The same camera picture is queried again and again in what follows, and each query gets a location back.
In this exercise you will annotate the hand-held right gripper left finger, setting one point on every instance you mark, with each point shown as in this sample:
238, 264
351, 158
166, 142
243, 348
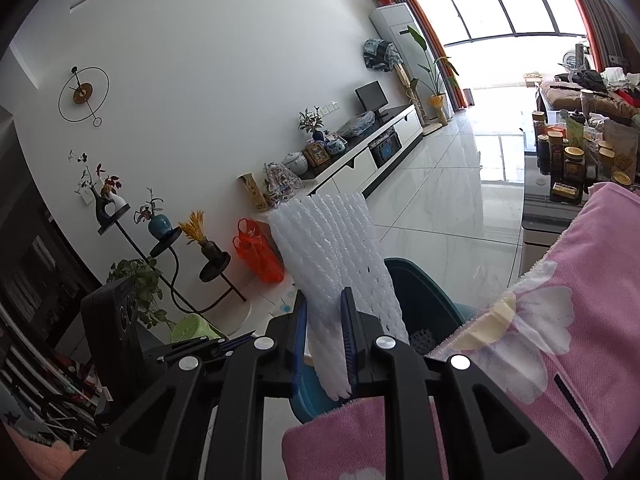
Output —
299, 330

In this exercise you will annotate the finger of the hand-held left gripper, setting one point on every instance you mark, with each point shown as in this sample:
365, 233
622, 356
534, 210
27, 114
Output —
235, 342
167, 358

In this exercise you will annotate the green trailing potted plant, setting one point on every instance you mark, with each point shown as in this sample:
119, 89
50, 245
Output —
142, 280

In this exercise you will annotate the black and white media cabinet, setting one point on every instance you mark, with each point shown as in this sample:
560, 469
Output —
350, 160

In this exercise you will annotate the pink printed tablecloth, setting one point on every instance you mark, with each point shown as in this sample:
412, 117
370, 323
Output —
590, 310

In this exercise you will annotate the large leafy floor plant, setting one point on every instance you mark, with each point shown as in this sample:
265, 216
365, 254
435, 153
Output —
430, 70

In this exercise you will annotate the bonsai in blue vase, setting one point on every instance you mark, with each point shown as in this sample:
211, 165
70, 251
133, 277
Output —
313, 125

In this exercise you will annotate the white ceramic lidded jar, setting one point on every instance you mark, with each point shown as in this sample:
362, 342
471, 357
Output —
295, 162

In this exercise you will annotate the light green plastic object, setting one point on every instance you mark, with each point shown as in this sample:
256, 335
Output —
192, 330

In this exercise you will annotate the pile of clothes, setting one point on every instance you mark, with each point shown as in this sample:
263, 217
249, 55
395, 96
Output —
615, 80

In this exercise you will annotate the yellow printed box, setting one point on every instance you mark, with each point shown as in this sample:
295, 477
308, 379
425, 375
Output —
255, 192

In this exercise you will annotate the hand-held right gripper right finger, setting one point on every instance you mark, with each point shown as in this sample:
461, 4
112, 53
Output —
347, 340

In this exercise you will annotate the person's left forearm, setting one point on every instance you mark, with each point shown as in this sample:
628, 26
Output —
30, 460

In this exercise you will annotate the orange plastic bag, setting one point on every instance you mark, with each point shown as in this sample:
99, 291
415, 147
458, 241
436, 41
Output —
260, 260

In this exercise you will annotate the white foam fruit net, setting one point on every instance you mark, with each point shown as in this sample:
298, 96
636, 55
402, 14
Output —
330, 250

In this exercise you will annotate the teal plastic trash bin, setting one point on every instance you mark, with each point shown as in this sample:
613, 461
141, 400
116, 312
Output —
425, 290

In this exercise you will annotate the black monitor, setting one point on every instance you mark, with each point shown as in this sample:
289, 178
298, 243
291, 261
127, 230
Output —
371, 96

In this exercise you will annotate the round black wall clock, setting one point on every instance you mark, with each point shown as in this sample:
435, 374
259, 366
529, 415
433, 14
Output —
81, 92

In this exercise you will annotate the blue patterned cloth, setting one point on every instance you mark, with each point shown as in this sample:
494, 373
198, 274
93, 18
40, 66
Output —
380, 55

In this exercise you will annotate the white vase with red leaves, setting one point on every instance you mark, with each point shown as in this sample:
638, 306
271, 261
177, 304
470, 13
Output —
107, 207

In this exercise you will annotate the glass ship ornament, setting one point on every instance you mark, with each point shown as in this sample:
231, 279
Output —
280, 185

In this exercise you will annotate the clear plastic bag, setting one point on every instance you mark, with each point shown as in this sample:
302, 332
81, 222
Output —
356, 124

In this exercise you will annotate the teal vase with plant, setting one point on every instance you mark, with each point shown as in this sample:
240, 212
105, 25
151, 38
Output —
159, 226

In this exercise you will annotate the orange and grey curtain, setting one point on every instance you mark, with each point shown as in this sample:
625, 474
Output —
430, 35
600, 5

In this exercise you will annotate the white standing air conditioner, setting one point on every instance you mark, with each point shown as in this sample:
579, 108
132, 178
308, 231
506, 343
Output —
400, 22

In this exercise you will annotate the glass coffee table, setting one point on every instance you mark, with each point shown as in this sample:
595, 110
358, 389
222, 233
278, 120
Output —
545, 220

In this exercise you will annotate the group of jars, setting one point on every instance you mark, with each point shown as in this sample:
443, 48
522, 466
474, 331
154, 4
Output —
572, 160

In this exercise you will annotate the black tiered plant stand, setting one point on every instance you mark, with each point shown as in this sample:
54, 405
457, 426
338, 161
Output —
165, 249

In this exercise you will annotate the large window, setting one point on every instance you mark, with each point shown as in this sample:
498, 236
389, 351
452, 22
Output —
500, 10

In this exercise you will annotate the white wall switch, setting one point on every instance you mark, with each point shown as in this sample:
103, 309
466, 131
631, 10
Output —
330, 107

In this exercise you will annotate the green and brown sofa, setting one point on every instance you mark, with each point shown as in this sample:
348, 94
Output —
565, 97

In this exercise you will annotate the dark bookshelf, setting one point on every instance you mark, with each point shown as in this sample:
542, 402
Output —
35, 310

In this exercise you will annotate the blue and white ceramic jar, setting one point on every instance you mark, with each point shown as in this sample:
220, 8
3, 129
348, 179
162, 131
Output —
336, 147

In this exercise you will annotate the dark vase with yellow wheat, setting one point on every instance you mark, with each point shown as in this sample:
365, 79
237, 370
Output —
210, 250

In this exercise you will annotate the wooden plant stand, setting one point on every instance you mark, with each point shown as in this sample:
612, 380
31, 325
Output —
415, 105

